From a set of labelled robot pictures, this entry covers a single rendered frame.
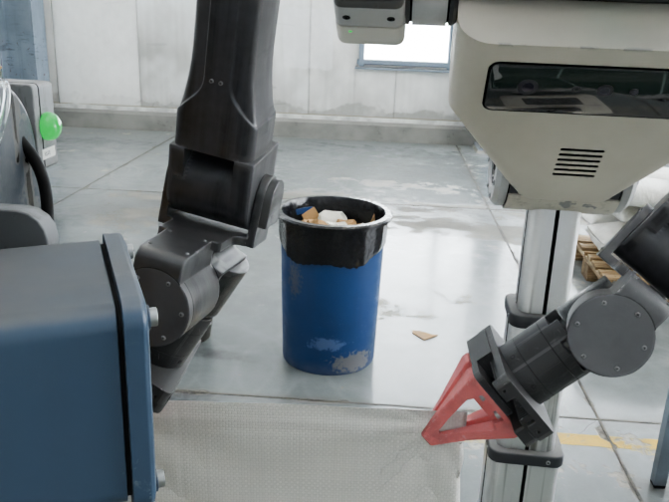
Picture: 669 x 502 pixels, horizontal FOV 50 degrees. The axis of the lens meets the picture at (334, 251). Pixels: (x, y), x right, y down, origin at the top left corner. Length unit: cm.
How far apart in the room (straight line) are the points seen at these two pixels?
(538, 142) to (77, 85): 850
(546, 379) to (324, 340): 236
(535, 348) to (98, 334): 40
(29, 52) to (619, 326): 892
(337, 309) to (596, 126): 196
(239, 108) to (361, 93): 809
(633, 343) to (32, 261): 38
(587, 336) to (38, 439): 36
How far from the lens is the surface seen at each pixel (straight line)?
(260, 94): 53
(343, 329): 292
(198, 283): 52
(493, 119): 101
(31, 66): 927
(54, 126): 82
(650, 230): 60
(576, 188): 114
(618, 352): 53
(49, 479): 31
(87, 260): 33
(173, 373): 62
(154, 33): 897
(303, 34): 861
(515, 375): 61
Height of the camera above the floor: 141
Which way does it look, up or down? 18 degrees down
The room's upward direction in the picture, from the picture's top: 2 degrees clockwise
